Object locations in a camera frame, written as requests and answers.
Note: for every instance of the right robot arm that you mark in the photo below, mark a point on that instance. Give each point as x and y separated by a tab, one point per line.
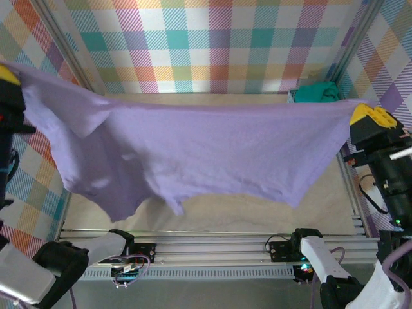
322	254

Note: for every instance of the controller board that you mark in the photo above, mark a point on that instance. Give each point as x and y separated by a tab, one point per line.
305	272
127	275

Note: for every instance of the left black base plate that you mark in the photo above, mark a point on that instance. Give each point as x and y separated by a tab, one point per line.
145	252

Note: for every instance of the aluminium corner post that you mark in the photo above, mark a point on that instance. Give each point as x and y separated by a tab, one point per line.
354	42
64	48

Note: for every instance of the right aluminium side rail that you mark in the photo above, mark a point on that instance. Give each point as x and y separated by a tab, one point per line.
354	202

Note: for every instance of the left aluminium corner post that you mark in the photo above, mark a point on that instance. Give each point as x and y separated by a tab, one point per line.
64	48

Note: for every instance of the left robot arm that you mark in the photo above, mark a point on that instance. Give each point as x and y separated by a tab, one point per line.
58	267

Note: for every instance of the right controller board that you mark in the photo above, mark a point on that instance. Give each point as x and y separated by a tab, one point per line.
305	272

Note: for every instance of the right aluminium corner post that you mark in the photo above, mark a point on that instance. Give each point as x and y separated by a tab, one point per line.
354	42

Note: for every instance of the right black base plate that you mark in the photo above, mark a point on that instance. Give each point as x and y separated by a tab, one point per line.
280	251

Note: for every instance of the left controller board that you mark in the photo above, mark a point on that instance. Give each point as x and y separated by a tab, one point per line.
127	275

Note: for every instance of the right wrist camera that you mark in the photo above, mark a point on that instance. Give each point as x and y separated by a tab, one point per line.
398	155

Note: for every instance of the left aluminium side rail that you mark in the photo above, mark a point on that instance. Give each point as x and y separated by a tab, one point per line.
64	219

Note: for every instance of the long aluminium mounting rail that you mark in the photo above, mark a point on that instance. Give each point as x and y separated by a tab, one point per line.
209	251

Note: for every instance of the teal garment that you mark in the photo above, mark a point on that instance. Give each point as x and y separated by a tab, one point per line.
315	91

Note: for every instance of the aluminium side rail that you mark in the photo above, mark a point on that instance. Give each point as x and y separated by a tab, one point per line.
354	202
64	219

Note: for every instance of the purple t-shirt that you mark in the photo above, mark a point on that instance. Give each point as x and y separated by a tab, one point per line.
209	145

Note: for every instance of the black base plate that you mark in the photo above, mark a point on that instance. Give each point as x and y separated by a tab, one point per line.
280	251
145	252

